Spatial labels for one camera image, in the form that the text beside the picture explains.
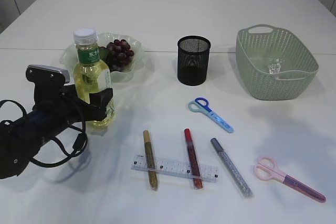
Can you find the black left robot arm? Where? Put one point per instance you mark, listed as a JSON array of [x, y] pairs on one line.
[[21, 141]]

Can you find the clear plastic sheet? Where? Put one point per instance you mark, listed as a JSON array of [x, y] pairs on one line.
[[274, 65]]

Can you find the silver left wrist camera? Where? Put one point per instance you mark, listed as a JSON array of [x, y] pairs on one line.
[[43, 75]]

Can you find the gold glitter pen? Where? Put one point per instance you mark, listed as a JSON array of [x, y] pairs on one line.
[[150, 161]]

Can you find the green woven plastic basket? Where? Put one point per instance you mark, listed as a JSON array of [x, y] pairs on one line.
[[255, 45]]

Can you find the blue handled scissors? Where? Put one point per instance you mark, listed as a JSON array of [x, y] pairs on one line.
[[201, 105]]

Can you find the purple grape bunch with leaf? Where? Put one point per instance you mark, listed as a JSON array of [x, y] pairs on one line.
[[117, 55]]

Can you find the clear plastic ruler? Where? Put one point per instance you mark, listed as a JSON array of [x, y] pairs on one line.
[[176, 168]]

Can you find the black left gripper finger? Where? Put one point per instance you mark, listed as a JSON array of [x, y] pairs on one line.
[[94, 113], [102, 98]]

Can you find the black mesh pen holder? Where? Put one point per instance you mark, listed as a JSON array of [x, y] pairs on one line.
[[192, 60]]

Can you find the pale green wavy plate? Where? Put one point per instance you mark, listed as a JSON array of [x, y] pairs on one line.
[[69, 57]]

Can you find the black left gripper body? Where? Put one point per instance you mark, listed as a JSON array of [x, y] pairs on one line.
[[56, 106]]

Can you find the silver glitter pen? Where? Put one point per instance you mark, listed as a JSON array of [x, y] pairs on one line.
[[232, 170]]

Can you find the green tea bottle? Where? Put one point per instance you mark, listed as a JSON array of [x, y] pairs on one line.
[[91, 74]]

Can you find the pink handled scissors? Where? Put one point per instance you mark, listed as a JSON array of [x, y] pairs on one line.
[[267, 169]]

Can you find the red glitter pen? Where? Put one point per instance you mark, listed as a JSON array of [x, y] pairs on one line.
[[198, 184]]

